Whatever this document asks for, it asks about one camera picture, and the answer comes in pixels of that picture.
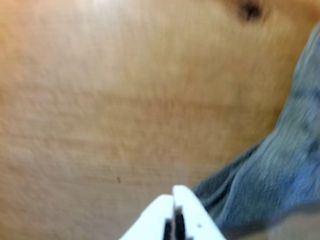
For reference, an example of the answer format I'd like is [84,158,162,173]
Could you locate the grey terry cleaning cloth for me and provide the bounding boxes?
[191,24,320,240]

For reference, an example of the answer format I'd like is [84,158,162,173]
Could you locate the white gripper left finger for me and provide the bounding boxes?
[119,194,175,240]

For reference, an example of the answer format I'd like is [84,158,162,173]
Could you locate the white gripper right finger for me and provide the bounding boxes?
[171,184,226,240]

